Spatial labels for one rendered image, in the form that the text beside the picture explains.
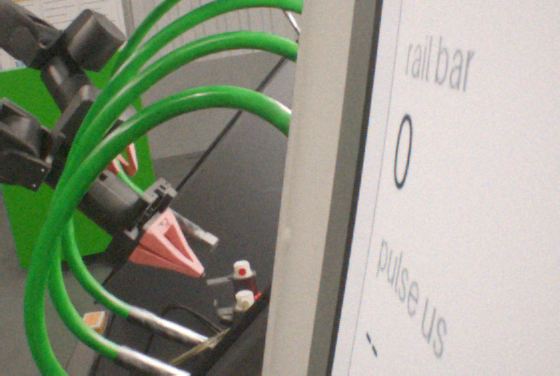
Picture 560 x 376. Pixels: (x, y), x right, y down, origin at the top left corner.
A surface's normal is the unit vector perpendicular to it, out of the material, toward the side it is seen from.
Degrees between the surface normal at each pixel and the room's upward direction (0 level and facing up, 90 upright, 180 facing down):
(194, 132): 90
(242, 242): 90
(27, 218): 90
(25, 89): 90
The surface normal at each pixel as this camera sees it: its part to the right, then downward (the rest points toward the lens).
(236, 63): 0.20, 0.18
